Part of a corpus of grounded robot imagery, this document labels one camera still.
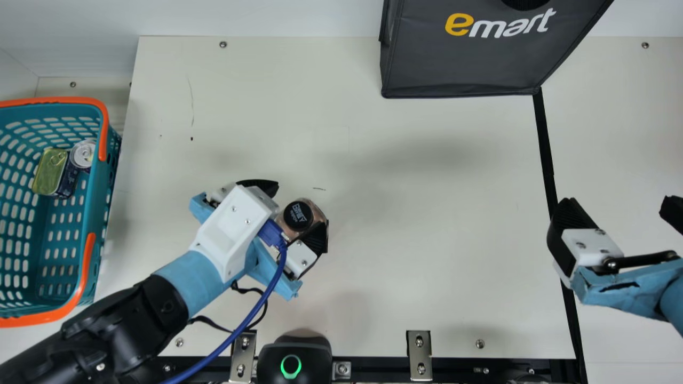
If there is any black device with green light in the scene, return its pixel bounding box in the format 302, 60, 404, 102
257, 335, 333, 384

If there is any rectangular tin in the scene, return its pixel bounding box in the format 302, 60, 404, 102
31, 148, 69, 196

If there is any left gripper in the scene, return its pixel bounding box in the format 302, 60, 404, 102
154, 179, 330, 317

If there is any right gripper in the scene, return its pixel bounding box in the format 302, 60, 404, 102
546, 195, 683, 338

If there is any teal shopping basket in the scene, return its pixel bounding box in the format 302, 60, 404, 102
0, 97, 122, 328

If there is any thin black cable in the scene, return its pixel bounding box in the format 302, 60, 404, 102
188, 283, 268, 334

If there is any dark grey bag with straps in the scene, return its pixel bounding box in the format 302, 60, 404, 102
379, 0, 615, 99

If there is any dark coffee bottle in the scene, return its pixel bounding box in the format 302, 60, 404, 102
274, 198, 328, 247

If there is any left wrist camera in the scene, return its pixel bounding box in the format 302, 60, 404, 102
189, 184, 279, 284

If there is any black strip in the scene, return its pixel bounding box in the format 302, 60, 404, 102
532, 88, 587, 384

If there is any can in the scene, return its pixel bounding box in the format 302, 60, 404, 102
55, 139, 98, 199

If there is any blue cable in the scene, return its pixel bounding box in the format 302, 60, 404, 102
159, 218, 289, 384

